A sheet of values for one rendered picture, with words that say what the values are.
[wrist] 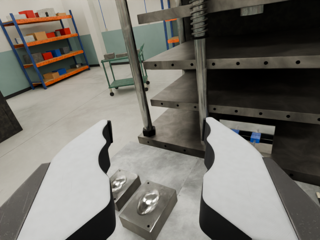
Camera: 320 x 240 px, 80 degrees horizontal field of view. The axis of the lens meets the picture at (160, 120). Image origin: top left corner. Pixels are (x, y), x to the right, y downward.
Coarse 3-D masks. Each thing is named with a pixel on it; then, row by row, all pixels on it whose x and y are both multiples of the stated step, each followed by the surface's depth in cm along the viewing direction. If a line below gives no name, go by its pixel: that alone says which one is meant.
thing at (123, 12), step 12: (120, 0) 98; (180, 0) 148; (120, 12) 100; (120, 24) 104; (180, 24) 155; (132, 36) 107; (180, 36) 160; (132, 48) 109; (132, 60) 112; (132, 72) 116; (144, 96) 123; (144, 108) 126; (144, 120) 131; (144, 132) 135
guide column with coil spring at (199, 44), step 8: (200, 0) 81; (192, 8) 84; (200, 8) 83; (192, 16) 87; (200, 24) 86; (200, 40) 89; (200, 48) 91; (200, 56) 92; (200, 64) 94; (200, 72) 96; (200, 80) 98; (200, 88) 100; (200, 96) 103; (208, 96) 104; (200, 104) 105; (208, 104) 106; (200, 112) 108; (208, 112) 108; (200, 120) 111; (200, 128) 114
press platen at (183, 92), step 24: (192, 72) 167; (216, 72) 157; (240, 72) 147; (264, 72) 139; (288, 72) 132; (312, 72) 125; (168, 96) 128; (192, 96) 122; (216, 96) 116; (240, 96) 111; (264, 96) 106; (288, 96) 101; (312, 96) 97; (288, 120) 91; (312, 120) 85
